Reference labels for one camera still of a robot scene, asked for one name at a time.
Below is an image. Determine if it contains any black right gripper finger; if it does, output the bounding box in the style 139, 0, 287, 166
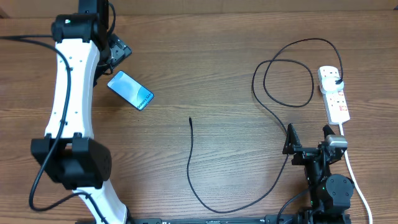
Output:
322, 124, 335, 139
282, 123, 302, 154

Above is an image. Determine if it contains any blue screen smartphone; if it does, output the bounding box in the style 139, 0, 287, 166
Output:
108, 71, 154, 111

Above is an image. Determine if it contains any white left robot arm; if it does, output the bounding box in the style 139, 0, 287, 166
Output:
29, 1, 134, 223

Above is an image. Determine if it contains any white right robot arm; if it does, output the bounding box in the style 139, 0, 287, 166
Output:
277, 124, 354, 224

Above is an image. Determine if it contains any white charger plug adapter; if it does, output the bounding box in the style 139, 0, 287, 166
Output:
320, 76, 345, 94

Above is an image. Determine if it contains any white power strip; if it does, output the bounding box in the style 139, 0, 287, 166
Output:
317, 66, 350, 125

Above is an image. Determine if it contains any white power strip cord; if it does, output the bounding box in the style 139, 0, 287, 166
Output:
338, 123, 374, 224

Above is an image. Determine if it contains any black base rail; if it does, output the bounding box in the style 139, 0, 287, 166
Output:
76, 213, 352, 224

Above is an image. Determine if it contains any black charger cable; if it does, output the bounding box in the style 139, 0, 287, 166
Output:
186, 37, 345, 215

